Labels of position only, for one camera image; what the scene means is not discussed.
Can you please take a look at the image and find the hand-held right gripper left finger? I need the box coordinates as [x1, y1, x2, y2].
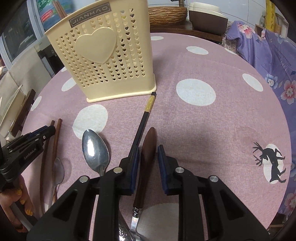
[26, 146, 140, 241]

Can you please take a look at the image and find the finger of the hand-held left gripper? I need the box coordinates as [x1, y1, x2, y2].
[23, 126, 50, 141]
[32, 127, 56, 149]

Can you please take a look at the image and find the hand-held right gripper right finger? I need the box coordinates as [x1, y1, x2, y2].
[157, 145, 270, 241]

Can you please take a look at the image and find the wooden-handled spoon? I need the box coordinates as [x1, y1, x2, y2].
[130, 127, 157, 234]

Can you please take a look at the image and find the small silver spoon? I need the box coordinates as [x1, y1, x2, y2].
[47, 158, 65, 210]

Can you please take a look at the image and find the large silver spoon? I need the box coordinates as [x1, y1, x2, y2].
[82, 129, 139, 241]

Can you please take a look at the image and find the black chopstick with gold band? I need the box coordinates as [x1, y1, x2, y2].
[128, 92, 157, 160]

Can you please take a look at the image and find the cream perforated utensil holder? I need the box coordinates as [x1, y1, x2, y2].
[45, 0, 157, 103]

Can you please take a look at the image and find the person's left hand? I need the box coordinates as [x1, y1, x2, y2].
[0, 176, 35, 232]

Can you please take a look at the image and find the wooden chair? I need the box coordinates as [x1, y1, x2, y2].
[10, 89, 36, 137]

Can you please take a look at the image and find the water dispenser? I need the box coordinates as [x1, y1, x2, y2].
[35, 35, 59, 77]

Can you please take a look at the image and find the white sliding window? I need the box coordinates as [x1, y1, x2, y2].
[0, 2, 38, 64]

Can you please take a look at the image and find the blue water jug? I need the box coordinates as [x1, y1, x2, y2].
[38, 0, 56, 26]

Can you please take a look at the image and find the wooden counter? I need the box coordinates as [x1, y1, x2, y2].
[150, 23, 223, 43]

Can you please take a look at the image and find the wicker basket basin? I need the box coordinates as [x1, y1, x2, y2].
[148, 6, 188, 26]

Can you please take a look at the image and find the brown and cream pot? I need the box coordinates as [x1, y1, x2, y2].
[188, 2, 228, 36]

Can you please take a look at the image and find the purple floral cloth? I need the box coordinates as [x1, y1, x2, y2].
[225, 20, 296, 216]

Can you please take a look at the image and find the yellow wrapped roll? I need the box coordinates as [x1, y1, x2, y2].
[265, 0, 277, 29]

